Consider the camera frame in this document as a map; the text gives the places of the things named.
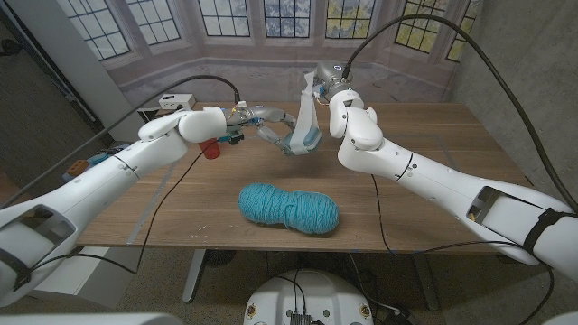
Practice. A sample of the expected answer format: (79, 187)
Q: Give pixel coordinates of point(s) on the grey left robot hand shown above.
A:
(266, 117)

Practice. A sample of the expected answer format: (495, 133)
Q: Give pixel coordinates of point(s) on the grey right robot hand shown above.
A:
(329, 77)

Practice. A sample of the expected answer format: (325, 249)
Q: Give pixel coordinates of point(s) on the white bandage strip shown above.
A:
(304, 117)

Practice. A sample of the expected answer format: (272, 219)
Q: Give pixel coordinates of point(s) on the teal ribbed case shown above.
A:
(311, 135)

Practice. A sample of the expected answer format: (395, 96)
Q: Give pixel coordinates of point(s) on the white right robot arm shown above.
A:
(429, 176)

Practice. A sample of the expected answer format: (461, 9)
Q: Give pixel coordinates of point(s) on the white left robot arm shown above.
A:
(113, 171)

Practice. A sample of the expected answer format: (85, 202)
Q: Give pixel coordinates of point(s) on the teal yarn skein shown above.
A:
(289, 208)

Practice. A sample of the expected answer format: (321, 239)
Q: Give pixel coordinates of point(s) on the red plastic cup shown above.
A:
(210, 150)

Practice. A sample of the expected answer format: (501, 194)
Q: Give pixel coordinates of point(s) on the printed window backdrop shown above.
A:
(226, 54)

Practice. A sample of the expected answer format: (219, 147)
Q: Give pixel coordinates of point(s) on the white power strip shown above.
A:
(177, 101)

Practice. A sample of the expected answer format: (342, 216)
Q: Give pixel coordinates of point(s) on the black ribbed round object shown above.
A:
(221, 257)

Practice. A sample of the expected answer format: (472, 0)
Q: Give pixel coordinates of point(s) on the black remote control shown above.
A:
(108, 151)

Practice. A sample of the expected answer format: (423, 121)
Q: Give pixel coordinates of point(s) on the teal oval object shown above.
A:
(98, 159)

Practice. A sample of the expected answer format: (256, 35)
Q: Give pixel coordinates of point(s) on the grey table leg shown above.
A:
(426, 284)
(194, 275)

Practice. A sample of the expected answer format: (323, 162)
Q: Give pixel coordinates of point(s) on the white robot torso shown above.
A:
(311, 293)

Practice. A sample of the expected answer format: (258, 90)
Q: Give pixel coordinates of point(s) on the orange block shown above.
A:
(77, 167)

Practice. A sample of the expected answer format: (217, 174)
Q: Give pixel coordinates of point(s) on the white floor platform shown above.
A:
(90, 280)

